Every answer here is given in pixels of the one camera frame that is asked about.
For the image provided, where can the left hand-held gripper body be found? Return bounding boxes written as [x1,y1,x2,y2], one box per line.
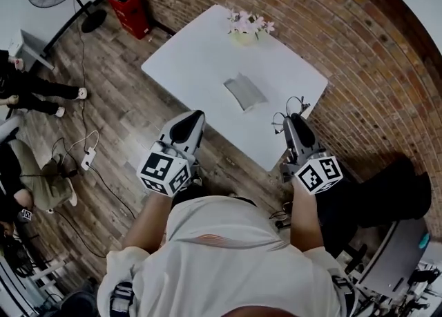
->
[137,140,200,198]

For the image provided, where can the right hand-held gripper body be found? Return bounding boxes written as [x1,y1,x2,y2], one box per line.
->
[280,146,344,195]

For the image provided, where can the thin black-rimmed eyeglasses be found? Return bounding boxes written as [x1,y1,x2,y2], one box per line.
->
[271,96,311,136]

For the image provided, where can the person's right forearm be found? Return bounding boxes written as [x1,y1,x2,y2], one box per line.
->
[289,175,325,253]

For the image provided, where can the person's left forearm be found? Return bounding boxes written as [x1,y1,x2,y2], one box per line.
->
[122,191,172,258]

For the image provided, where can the person's black shorts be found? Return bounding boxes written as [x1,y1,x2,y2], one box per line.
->
[171,184,260,216]

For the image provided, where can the white table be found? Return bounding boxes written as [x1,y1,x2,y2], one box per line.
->
[141,3,329,173]

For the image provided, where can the white power strip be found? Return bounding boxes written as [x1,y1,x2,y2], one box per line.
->
[81,147,97,171]

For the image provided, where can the dark grey desk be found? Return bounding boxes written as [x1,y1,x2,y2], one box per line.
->
[357,218,432,300]

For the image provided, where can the pink flowers in pot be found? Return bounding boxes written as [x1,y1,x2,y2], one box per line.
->
[227,10,276,46]

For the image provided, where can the person in white shirt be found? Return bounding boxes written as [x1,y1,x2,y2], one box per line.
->
[97,195,356,317]

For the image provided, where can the red box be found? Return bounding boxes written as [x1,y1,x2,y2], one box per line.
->
[108,0,151,40]

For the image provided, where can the white side desk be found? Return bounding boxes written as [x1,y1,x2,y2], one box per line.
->
[8,28,55,71]

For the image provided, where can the black power strip cable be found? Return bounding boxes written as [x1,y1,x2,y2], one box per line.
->
[90,165,137,220]

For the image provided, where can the tangled black cable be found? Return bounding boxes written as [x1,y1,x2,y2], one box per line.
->
[269,201,293,230]

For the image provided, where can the white cable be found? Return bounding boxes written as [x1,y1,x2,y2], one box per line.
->
[64,130,100,157]

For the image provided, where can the black fan cable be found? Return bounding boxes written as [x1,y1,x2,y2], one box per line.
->
[73,0,89,151]

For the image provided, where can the long black floor cable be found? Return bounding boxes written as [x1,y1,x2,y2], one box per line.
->
[50,209,107,260]

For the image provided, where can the grey harness strap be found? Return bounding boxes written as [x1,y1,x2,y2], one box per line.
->
[327,267,356,313]
[110,280,135,317]

